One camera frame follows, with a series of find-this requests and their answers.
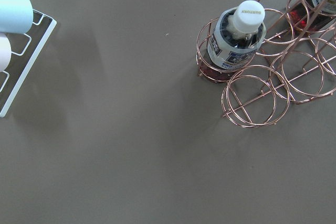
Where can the copper wire bottle rack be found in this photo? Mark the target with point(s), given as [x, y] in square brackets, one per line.
[292, 66]

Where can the light blue cup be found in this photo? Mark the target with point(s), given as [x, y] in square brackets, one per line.
[16, 16]

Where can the tea bottle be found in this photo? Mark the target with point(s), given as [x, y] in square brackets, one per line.
[313, 15]
[237, 36]

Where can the white wire cup rack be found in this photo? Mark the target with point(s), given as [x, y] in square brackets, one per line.
[25, 50]

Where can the tea bottle far right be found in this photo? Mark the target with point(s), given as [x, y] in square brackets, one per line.
[313, 15]

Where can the pale pink cup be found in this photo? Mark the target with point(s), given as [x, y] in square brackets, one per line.
[5, 52]

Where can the tea bottle far left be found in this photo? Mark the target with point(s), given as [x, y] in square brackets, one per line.
[237, 36]

